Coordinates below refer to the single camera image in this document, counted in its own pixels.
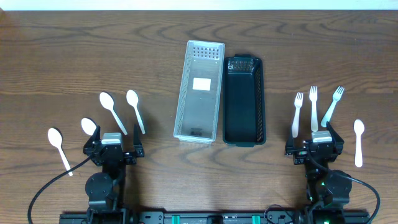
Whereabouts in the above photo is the pale blue plastic fork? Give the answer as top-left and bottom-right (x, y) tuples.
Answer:
(320, 86), (345, 127)

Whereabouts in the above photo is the clear plastic mesh basket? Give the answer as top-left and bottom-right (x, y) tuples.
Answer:
(174, 40), (225, 144)

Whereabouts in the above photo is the white plastic spoon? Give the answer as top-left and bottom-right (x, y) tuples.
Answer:
(47, 128), (71, 170)
(81, 118), (96, 136)
(353, 119), (365, 167)
(126, 90), (146, 134)

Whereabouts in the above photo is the white plastic spoon angled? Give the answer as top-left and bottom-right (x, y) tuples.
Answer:
(99, 92), (127, 135)

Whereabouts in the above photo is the black plastic mesh basket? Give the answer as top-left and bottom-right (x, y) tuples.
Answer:
(223, 54), (266, 147)

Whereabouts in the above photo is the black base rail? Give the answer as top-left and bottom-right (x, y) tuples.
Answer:
(58, 208), (371, 224)

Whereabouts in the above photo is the white label in basket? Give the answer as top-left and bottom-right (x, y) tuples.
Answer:
(192, 77), (211, 91)

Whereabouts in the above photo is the white plastic fork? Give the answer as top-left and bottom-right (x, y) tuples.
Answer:
(292, 92), (303, 138)
(309, 86), (318, 132)

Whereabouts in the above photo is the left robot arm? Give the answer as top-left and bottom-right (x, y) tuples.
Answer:
(82, 126), (144, 224)

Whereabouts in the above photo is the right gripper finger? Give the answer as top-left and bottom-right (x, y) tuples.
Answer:
(326, 121), (345, 146)
(285, 131), (294, 151)

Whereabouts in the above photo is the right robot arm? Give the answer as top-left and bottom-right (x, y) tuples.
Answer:
(285, 123), (352, 224)

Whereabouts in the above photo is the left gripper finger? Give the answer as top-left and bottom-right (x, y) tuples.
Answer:
(133, 124), (142, 150)
(84, 125), (101, 148)

